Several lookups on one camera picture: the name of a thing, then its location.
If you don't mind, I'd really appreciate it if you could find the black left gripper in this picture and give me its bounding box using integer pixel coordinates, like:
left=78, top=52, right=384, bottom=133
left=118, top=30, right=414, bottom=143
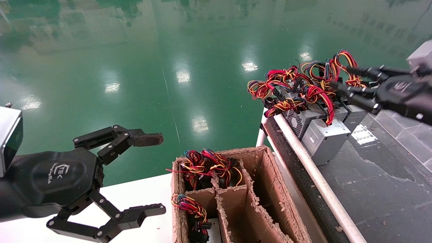
left=0, top=147, right=166, bottom=243

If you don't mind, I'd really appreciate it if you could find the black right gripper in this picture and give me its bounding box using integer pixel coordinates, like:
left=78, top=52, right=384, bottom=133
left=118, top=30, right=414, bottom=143
left=329, top=65, right=432, bottom=125

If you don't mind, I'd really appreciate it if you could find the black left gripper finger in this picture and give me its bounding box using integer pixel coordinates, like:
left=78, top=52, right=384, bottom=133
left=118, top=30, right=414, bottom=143
left=73, top=125, right=164, bottom=166

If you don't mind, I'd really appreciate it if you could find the grey power supply with wires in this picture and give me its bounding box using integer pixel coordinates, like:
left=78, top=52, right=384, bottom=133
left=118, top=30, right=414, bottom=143
left=332, top=50, right=369, bottom=133
left=202, top=148, right=243, bottom=189
left=171, top=193, right=212, bottom=243
left=247, top=66, right=314, bottom=100
left=300, top=84, right=351, bottom=166
left=302, top=60, right=349, bottom=123
left=165, top=150, right=215, bottom=192

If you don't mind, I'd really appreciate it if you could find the clear acrylic divider tray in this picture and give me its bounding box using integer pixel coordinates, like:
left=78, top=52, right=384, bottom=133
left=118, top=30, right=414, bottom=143
left=370, top=110, right=432, bottom=172

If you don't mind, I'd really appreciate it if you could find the grey power supply with fan grill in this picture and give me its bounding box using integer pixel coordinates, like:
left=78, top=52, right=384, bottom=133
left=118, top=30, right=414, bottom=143
left=265, top=97, right=326, bottom=139

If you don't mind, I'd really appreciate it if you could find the brown cardboard divider box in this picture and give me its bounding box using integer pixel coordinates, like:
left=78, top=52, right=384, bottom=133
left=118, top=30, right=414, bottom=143
left=170, top=146, right=313, bottom=243

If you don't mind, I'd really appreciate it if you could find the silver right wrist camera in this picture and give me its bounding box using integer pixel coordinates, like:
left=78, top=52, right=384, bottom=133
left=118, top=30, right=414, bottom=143
left=407, top=40, right=432, bottom=71

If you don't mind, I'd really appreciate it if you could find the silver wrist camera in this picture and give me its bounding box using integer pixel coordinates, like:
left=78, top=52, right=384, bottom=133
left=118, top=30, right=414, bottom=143
left=407, top=40, right=432, bottom=71
left=0, top=106, right=23, bottom=178

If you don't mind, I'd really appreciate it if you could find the black textured rail strip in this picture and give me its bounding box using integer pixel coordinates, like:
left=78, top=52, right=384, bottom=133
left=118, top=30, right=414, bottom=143
left=263, top=116, right=342, bottom=243

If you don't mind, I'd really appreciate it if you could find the white frame leg pipe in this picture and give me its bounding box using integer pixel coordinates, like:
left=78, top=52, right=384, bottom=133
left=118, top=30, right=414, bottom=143
left=255, top=111, right=270, bottom=147

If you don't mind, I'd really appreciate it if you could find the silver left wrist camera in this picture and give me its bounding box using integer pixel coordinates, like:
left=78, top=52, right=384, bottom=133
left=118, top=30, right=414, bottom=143
left=0, top=106, right=23, bottom=178

